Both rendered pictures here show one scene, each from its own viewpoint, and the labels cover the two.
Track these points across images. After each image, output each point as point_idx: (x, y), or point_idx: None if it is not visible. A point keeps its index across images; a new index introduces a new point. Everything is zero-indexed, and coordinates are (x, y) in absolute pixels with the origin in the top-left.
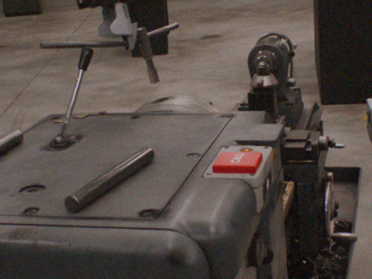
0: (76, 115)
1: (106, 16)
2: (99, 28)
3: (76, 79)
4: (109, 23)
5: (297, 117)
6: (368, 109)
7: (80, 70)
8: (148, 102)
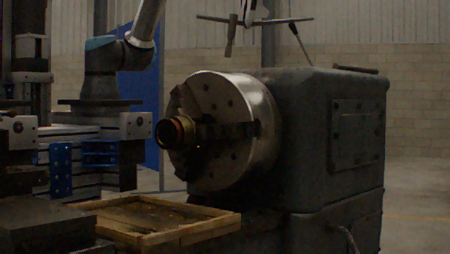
0: (297, 66)
1: (259, 2)
2: (266, 10)
3: (300, 38)
4: (258, 7)
5: None
6: (9, 123)
7: (297, 34)
8: (229, 75)
